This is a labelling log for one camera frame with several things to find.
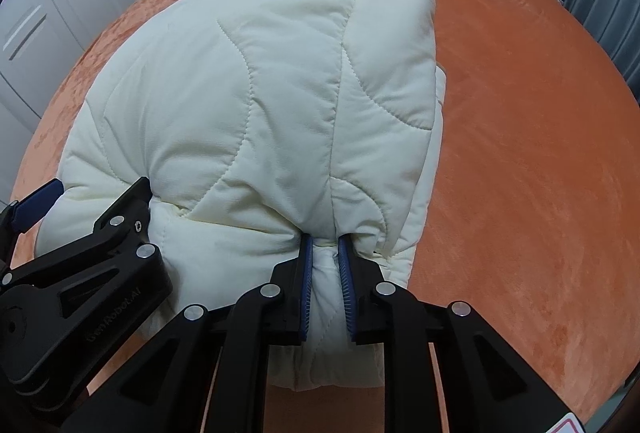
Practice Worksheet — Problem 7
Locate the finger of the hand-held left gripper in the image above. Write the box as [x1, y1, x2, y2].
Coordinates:
[0, 176, 154, 288]
[0, 179, 64, 265]

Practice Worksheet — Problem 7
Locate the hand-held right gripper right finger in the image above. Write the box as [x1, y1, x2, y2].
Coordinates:
[337, 235, 583, 433]

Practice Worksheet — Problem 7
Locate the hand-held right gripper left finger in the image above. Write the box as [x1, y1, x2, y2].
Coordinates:
[55, 233, 317, 433]

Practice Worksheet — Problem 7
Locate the white quilted coat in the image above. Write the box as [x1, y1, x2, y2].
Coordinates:
[35, 0, 448, 391]

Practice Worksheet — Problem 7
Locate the orange plush blanket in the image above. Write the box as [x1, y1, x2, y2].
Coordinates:
[10, 0, 640, 433]

